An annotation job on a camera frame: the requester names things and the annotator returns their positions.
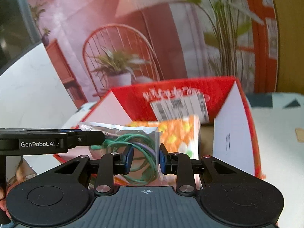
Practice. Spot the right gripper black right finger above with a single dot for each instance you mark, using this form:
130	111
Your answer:
180	165

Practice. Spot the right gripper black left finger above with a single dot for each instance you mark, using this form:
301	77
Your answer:
111	165

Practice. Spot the orange floral cloth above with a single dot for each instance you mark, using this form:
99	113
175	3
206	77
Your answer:
179	135

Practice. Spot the printed room scene backdrop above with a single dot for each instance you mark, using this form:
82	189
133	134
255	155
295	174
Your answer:
98	44

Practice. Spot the red strawberry cardboard box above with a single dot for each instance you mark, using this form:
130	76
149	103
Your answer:
218	101

